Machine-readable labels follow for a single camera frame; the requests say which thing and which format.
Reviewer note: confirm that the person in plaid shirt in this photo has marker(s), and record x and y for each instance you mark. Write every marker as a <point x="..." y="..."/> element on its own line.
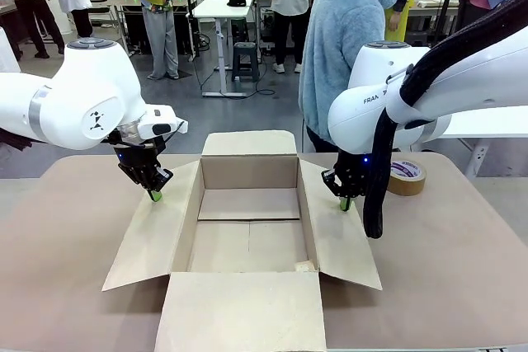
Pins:
<point x="29" y="6"/>

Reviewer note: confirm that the white standing desk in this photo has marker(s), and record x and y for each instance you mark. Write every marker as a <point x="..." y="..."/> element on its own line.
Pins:
<point x="214" y="7"/>

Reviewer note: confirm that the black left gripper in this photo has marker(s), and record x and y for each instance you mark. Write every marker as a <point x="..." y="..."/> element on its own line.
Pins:
<point x="138" y="154"/>

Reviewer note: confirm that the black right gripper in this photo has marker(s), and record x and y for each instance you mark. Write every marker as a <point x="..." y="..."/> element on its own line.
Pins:
<point x="350" y="164"/>

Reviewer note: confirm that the brown packing tape roll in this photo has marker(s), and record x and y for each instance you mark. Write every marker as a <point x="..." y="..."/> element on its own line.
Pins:
<point x="406" y="181"/>

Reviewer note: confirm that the grey plastic stool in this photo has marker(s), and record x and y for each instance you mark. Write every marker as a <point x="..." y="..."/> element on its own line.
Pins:
<point x="246" y="59"/>

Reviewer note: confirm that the brown cardboard box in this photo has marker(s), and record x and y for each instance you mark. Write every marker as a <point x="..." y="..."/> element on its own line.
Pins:
<point x="243" y="311"/>

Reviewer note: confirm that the mannequin in yellow vest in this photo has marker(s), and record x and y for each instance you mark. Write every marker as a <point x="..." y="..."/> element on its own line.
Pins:
<point x="158" y="18"/>

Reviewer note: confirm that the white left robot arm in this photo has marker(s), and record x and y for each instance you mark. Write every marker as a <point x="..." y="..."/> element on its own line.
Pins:
<point x="82" y="96"/>

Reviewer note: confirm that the black cap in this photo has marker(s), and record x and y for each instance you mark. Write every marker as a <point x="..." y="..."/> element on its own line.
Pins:
<point x="237" y="0"/>

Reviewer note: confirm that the person in blue fleece jacket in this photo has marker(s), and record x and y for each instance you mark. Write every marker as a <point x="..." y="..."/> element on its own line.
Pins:
<point x="342" y="51"/>

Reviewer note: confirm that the black stand pole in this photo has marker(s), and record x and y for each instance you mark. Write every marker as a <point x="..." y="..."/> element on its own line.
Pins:
<point x="447" y="1"/>

